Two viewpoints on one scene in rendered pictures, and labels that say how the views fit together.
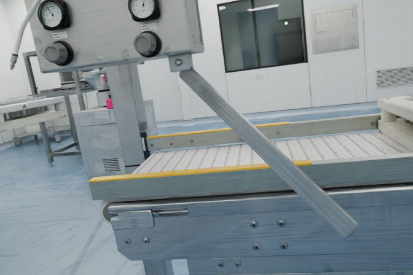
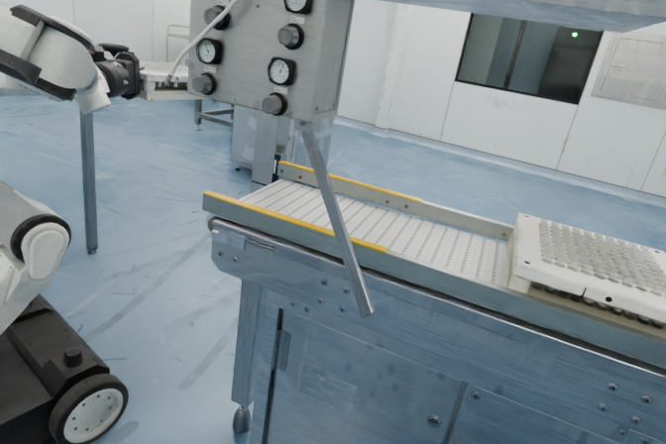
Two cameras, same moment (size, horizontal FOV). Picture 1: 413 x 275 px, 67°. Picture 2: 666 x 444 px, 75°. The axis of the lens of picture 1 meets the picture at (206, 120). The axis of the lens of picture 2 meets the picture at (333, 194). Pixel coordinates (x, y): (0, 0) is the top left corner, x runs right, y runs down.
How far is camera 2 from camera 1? 0.28 m
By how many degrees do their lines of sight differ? 14
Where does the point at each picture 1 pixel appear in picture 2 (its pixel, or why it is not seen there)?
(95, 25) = (239, 71)
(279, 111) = (508, 160)
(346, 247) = (392, 331)
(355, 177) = (416, 277)
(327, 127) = (457, 220)
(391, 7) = not seen: outside the picture
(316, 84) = (577, 140)
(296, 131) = (425, 211)
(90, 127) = not seen: hidden behind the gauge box
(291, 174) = (347, 255)
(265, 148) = (338, 226)
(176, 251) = (256, 277)
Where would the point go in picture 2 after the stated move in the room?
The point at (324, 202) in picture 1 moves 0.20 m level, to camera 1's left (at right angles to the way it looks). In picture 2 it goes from (359, 285) to (220, 251)
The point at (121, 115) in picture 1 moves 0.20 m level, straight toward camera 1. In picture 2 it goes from (262, 130) to (251, 153)
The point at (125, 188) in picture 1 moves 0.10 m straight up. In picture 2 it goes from (230, 210) to (234, 155)
